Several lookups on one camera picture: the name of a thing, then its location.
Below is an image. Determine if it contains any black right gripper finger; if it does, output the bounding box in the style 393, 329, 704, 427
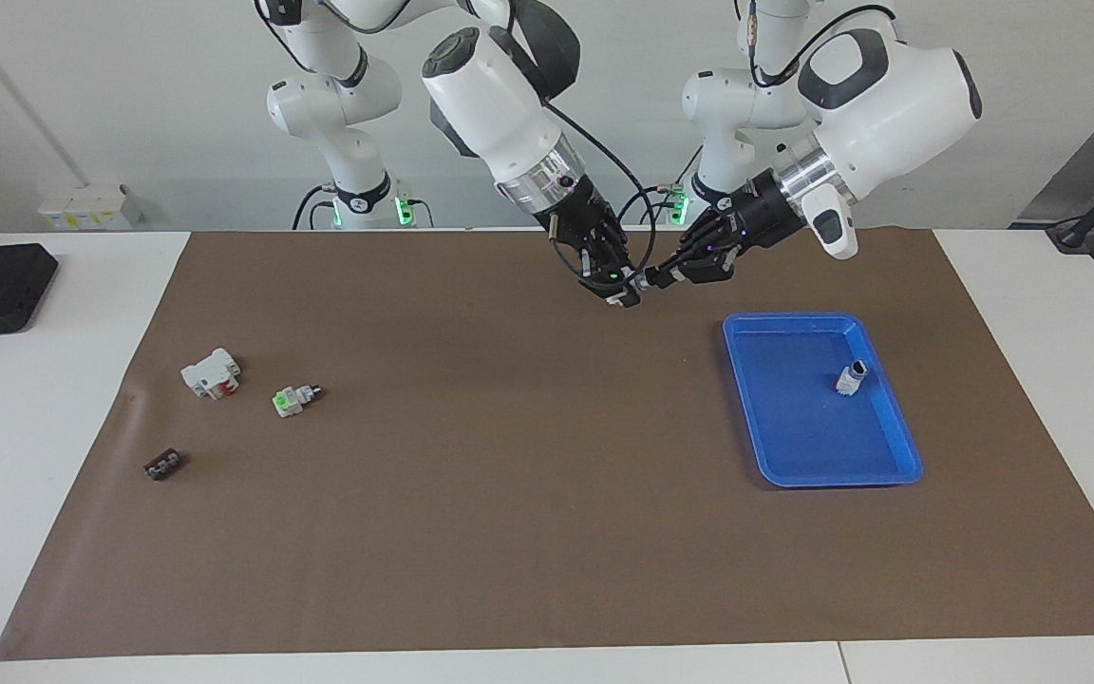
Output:
608, 248, 643, 311
576, 256, 620, 298

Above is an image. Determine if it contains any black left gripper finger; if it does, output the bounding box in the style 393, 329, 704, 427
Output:
644, 232, 715, 287
668, 256, 737, 287

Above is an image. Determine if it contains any blue plastic tray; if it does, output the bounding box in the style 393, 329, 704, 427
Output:
723, 313, 925, 489

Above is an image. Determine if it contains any brown table mat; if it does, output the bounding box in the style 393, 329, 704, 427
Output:
0, 228, 1094, 662

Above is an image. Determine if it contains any white circuit breaker red lever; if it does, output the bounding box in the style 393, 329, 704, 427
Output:
179, 348, 243, 402

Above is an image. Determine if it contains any black left base cable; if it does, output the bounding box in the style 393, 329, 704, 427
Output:
614, 142, 706, 230

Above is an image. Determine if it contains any black base cable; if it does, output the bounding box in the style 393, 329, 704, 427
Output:
292, 184, 335, 232
614, 142, 706, 230

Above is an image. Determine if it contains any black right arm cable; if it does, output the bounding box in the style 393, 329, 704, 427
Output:
543, 99, 660, 278

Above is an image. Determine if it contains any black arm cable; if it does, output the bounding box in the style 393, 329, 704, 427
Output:
543, 99, 660, 278
748, 0, 897, 90

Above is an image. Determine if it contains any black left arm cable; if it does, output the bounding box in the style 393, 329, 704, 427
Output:
748, 0, 897, 90

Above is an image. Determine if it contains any black right base cable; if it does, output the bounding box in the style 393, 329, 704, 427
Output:
292, 184, 335, 232

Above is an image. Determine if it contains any white wall power strip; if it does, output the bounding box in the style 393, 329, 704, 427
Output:
38, 183, 142, 232

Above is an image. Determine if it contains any white wall conduit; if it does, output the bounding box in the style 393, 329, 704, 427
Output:
0, 0, 90, 188

